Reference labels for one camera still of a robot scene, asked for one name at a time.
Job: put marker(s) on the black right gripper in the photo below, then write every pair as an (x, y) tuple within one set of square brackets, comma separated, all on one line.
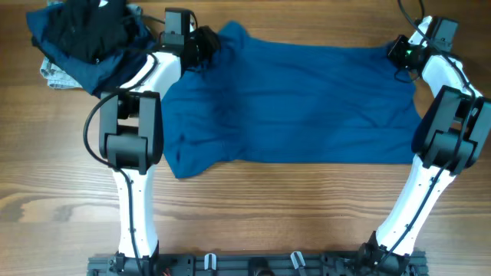
[(393, 52)]

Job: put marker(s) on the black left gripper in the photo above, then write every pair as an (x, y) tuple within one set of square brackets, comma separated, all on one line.
[(209, 44)]

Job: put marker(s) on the teal blue polo shirt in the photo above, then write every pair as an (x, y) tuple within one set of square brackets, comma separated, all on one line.
[(269, 102)]

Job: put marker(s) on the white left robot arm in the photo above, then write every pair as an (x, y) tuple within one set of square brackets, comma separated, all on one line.
[(131, 137)]

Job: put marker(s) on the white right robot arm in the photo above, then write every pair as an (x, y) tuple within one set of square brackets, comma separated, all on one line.
[(450, 137)]

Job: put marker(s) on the black folded garment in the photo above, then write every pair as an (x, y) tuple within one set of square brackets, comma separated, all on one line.
[(89, 30)]

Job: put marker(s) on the navy folded garment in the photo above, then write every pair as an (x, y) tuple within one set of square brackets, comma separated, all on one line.
[(114, 70)]

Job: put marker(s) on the light grey folded garment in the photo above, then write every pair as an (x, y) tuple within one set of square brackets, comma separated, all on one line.
[(57, 78)]

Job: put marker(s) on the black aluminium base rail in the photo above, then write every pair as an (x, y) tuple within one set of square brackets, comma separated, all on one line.
[(297, 263)]

